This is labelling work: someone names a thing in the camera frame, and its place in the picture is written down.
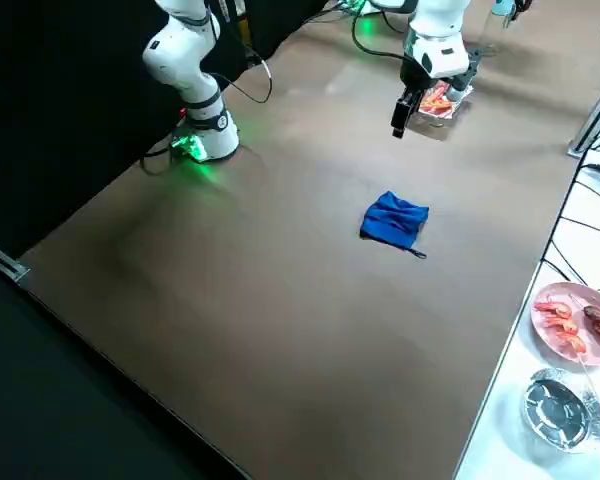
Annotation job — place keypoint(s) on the pink plate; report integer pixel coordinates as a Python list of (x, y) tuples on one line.
[(555, 291)]

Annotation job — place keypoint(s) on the blue dishcloth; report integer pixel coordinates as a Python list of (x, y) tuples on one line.
[(392, 220)]

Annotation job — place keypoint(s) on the round aluminium foil bowl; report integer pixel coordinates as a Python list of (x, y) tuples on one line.
[(555, 415)]

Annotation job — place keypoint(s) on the silver aluminium frame post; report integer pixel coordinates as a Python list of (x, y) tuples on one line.
[(5, 260)]

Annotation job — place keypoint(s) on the orange shrimp ingredients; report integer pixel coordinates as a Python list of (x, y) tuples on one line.
[(437, 102)]

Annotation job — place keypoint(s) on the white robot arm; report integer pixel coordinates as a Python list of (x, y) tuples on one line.
[(180, 65)]

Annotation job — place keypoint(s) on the cooked shrimp skewer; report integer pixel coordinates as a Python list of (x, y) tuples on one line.
[(562, 325)]

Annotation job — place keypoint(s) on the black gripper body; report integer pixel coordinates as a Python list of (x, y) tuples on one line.
[(414, 77)]

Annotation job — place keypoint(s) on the bare wooden skewer stick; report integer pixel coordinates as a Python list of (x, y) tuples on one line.
[(587, 375)]

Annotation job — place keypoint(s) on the clear bottle with blue cap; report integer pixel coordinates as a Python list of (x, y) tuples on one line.
[(502, 6)]

